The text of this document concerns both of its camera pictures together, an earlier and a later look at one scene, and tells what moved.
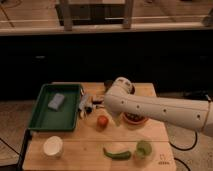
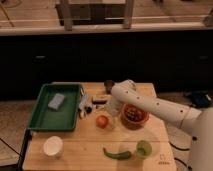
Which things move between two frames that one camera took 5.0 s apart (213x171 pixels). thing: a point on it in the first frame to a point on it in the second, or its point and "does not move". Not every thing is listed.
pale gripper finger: [118, 119] to [111, 121]
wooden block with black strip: [97, 99] does not move
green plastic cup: [143, 149] does not move
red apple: [102, 121] does not move
